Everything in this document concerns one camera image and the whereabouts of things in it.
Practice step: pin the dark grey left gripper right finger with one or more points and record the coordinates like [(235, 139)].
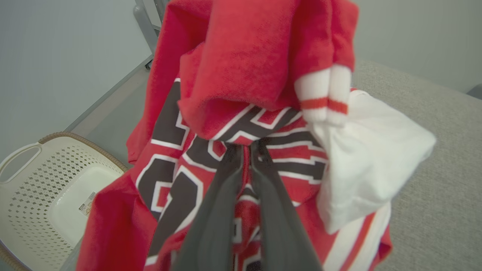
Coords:
[(278, 233)]

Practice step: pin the cream perforated laundry basket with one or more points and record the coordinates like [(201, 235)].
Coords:
[(34, 188)]

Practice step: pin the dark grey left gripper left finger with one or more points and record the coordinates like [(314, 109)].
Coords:
[(214, 226)]

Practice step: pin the grey fabric sofa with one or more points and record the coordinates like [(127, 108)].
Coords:
[(433, 210)]

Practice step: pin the small basket sticker label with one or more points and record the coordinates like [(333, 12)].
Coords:
[(86, 205)]

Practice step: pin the red white basketball jersey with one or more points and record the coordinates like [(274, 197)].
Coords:
[(244, 56)]

